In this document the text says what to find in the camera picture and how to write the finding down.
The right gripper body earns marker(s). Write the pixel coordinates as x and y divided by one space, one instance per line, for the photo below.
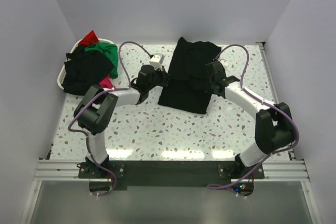
208 87

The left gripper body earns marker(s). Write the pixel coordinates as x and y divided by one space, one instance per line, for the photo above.
159 77

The black t-shirt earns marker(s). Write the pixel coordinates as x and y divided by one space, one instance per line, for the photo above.
186 88

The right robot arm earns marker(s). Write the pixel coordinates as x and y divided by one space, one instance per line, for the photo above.
274 126

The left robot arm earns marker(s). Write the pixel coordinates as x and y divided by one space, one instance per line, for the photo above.
94 112

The pink t-shirt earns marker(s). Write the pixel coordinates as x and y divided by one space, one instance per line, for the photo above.
106 83

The green t-shirt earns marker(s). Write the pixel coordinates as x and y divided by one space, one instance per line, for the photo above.
110 51

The black clothes pile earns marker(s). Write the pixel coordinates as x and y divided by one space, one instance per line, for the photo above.
85 68

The red t-shirt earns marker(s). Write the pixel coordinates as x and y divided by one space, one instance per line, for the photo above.
89 39

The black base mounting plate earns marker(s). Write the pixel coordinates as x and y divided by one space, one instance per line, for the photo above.
112 183

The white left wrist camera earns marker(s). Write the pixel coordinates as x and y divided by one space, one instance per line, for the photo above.
156 61

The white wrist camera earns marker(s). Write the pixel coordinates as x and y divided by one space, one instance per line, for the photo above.
156 61
224 63

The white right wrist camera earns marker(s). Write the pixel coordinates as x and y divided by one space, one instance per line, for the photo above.
224 63

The right side aluminium rail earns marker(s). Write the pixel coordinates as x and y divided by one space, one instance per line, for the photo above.
261 45

